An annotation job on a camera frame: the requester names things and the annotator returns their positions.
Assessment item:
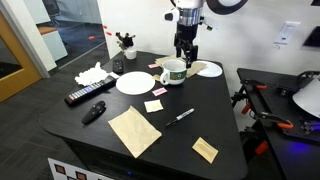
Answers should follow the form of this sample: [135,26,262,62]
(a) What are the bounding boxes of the white wall device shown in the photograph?
[272,20,302,48]

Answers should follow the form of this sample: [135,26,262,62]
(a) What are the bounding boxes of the orange clamp handle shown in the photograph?
[241,102,253,115]
[254,140,270,156]

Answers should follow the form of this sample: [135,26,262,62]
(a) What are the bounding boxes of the long black tv remote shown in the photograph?
[63,75,118,107]

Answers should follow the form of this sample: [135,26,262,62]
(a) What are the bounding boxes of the curved black remote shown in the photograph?
[80,100,107,126]

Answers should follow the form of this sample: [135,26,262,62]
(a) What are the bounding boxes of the white cone lamp shade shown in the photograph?
[292,75,320,119]

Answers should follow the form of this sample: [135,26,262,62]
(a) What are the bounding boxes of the dark red flowers with buds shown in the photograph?
[88,24,137,52]

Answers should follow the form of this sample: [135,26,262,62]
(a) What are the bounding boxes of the white cabinet with wooden top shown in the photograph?
[36,25,69,63]

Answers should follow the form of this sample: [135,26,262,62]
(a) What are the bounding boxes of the brown printed packet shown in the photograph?
[191,136,220,165]

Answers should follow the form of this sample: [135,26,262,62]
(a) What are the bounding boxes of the white mug with green band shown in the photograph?
[159,58,189,86]

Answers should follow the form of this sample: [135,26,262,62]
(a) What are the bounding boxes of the checkered calibration board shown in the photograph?
[47,157,114,180]

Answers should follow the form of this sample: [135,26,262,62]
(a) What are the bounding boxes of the black clamp with orange handle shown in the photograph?
[242,78,268,90]
[254,110,295,130]

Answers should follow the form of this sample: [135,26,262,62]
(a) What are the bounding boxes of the small white vase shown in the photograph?
[123,46,138,61]

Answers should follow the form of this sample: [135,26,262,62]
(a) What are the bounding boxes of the black side table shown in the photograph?
[236,67,320,180]

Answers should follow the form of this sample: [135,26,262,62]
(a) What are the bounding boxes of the white round plate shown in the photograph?
[194,60,224,79]
[115,70,157,96]

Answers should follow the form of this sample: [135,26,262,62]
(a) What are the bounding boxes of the crumpled white tissue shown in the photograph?
[74,61,111,87]

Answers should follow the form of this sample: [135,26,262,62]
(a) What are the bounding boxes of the wooden door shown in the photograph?
[0,11,43,104]

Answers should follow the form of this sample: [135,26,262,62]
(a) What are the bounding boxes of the black device with blue light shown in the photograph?
[283,118,320,144]

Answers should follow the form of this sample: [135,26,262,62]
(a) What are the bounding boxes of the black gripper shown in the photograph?
[173,23,200,69]

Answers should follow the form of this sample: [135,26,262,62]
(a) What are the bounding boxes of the pale yellow paper note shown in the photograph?
[143,99,165,114]

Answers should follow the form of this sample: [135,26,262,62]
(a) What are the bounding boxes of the black wall panel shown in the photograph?
[302,25,320,48]

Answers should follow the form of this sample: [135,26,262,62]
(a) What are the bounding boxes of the black marker with white label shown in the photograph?
[165,107,196,128]

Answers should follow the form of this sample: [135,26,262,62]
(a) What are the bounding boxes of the small black remote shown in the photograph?
[112,59,125,75]

